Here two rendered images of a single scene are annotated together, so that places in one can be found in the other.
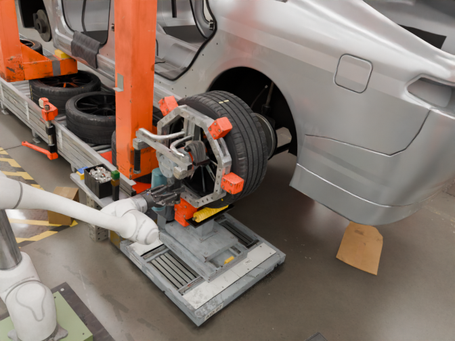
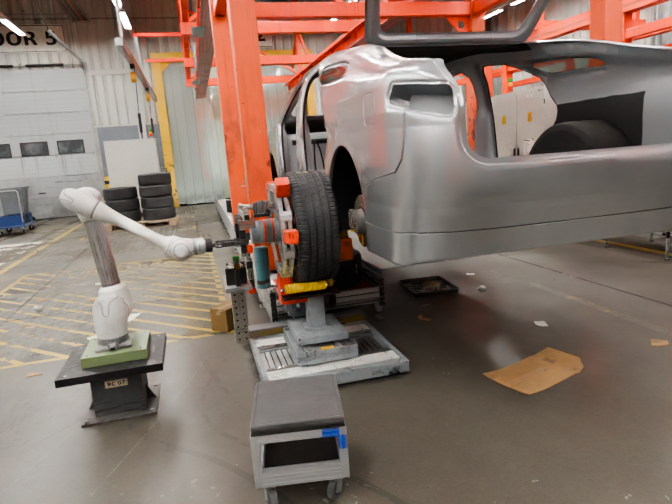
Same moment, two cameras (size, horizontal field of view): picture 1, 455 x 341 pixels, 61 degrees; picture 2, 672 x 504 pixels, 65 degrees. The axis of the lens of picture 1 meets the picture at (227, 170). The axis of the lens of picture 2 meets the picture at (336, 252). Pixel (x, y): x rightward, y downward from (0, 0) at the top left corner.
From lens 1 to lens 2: 2.04 m
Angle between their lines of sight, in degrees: 39
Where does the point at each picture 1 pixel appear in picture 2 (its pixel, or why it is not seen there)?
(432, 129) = (413, 131)
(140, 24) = (250, 126)
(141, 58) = (255, 154)
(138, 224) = (172, 240)
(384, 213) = (415, 244)
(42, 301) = (110, 302)
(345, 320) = (438, 421)
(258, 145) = (323, 204)
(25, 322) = (96, 315)
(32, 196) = (104, 210)
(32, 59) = not seen: hidden behind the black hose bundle
